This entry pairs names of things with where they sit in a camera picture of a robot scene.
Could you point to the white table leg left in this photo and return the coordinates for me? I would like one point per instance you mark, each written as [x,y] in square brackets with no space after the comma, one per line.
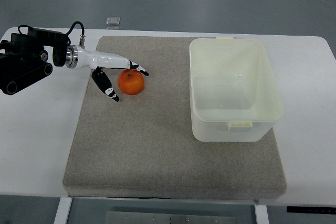
[63,210]

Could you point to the white table leg right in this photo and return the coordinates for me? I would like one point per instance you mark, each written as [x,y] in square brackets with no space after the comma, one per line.
[261,214]

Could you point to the small clear plastic object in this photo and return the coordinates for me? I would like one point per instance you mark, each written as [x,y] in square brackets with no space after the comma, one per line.
[113,21]

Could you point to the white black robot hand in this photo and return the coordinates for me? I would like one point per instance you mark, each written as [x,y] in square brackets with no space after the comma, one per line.
[77,58]

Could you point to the grey felt mat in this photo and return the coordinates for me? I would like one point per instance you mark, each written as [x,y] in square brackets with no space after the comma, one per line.
[143,145]

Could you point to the black table control panel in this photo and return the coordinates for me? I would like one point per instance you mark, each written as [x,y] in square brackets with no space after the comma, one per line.
[311,210]

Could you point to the white table leg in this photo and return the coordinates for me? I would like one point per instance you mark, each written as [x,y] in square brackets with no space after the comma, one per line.
[261,214]
[63,210]

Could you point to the orange fruit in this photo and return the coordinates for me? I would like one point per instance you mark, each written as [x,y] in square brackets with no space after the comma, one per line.
[131,82]

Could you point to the translucent white plastic box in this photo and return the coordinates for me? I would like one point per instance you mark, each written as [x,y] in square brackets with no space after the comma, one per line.
[233,93]

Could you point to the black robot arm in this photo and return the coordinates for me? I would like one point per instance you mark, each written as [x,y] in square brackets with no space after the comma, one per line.
[29,58]

